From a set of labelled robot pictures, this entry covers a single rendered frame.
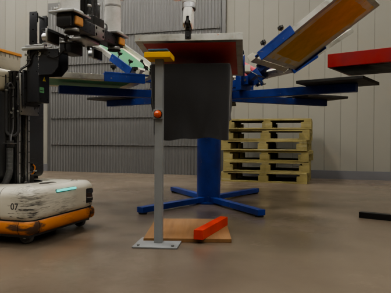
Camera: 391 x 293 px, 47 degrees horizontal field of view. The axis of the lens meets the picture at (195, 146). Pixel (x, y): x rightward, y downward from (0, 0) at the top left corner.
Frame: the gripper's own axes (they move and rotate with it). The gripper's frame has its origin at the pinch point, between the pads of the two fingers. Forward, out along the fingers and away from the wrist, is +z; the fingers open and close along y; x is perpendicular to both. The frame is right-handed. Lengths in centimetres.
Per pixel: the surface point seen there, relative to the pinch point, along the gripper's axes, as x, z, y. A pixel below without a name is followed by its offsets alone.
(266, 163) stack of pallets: 58, 49, -345
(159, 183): -12, 80, 13
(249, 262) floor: 33, 113, 38
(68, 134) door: -266, -5, -496
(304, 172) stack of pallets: 105, 61, -339
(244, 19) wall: 28, -172, -427
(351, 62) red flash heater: 99, -1, -59
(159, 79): -11.9, 28.2, 18.5
